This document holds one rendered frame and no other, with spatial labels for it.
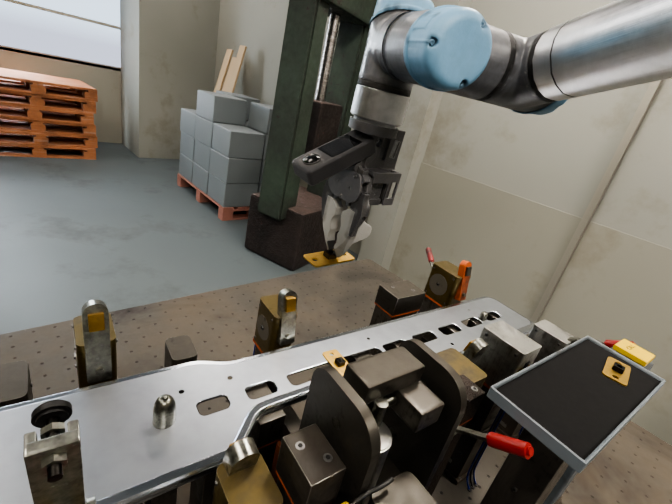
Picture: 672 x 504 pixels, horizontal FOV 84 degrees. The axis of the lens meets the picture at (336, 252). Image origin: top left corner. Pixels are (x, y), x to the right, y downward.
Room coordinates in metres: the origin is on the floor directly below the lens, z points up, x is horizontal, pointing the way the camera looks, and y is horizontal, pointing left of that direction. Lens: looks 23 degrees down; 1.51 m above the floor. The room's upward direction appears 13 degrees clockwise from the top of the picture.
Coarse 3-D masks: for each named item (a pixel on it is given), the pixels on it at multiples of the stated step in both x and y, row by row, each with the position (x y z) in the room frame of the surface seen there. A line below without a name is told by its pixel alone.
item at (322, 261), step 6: (318, 252) 0.56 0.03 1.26; (324, 252) 0.55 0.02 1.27; (330, 252) 0.56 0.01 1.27; (306, 258) 0.53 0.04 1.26; (312, 258) 0.54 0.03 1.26; (318, 258) 0.54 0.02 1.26; (324, 258) 0.55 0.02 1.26; (330, 258) 0.55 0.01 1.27; (336, 258) 0.56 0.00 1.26; (342, 258) 0.56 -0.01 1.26; (348, 258) 0.57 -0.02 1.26; (312, 264) 0.52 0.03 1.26; (318, 264) 0.52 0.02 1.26; (324, 264) 0.53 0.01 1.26; (330, 264) 0.53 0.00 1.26
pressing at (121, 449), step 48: (336, 336) 0.72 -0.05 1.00; (384, 336) 0.76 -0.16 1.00; (96, 384) 0.44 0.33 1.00; (144, 384) 0.46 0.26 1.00; (192, 384) 0.48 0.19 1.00; (240, 384) 0.51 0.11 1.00; (288, 384) 0.54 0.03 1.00; (0, 432) 0.33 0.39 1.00; (96, 432) 0.36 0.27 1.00; (144, 432) 0.38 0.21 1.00; (192, 432) 0.39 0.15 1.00; (240, 432) 0.41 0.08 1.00; (0, 480) 0.27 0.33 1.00; (96, 480) 0.30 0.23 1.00; (144, 480) 0.31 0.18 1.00; (192, 480) 0.33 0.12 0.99
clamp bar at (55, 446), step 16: (64, 400) 0.23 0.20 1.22; (32, 416) 0.21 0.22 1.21; (48, 416) 0.22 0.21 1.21; (64, 416) 0.22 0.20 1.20; (32, 432) 0.20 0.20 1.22; (48, 432) 0.20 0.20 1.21; (64, 432) 0.21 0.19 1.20; (32, 448) 0.19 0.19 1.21; (48, 448) 0.19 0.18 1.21; (64, 448) 0.19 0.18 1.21; (80, 448) 0.20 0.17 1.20; (32, 464) 0.18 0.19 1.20; (48, 464) 0.18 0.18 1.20; (64, 464) 0.19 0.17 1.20; (80, 464) 0.20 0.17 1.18; (32, 480) 0.18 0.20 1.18; (48, 480) 0.18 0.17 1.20; (64, 480) 0.20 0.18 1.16; (80, 480) 0.21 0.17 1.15; (32, 496) 0.18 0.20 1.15; (48, 496) 0.19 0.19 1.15; (64, 496) 0.20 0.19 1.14; (80, 496) 0.21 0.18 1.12
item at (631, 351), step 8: (616, 344) 0.69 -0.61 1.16; (624, 344) 0.70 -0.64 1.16; (632, 344) 0.71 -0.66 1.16; (624, 352) 0.67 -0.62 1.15; (632, 352) 0.67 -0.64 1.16; (640, 352) 0.68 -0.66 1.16; (648, 352) 0.69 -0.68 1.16; (632, 360) 0.68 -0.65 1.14; (640, 360) 0.65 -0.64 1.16; (648, 360) 0.66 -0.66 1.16
